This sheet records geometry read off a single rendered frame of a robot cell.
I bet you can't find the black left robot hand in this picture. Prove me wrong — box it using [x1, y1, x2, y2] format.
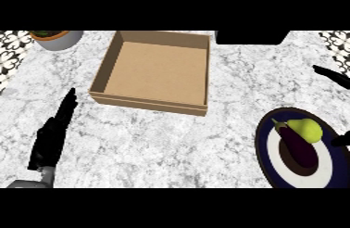
[26, 87, 79, 172]

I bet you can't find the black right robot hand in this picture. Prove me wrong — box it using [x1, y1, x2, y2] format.
[311, 64, 350, 147]

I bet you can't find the purple eggplant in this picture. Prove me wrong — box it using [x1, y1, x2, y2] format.
[270, 118, 320, 170]

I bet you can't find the brown cardboard box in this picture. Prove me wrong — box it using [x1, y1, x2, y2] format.
[87, 31, 211, 117]

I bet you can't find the dark blue white plate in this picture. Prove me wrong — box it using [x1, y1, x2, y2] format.
[254, 107, 350, 189]

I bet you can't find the yellow-green pear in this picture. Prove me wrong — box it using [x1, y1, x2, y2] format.
[285, 118, 323, 145]

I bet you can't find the black appliance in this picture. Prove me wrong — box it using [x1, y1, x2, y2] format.
[214, 31, 289, 45]

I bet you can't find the grey plant pot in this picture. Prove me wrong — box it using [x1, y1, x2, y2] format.
[28, 31, 84, 52]

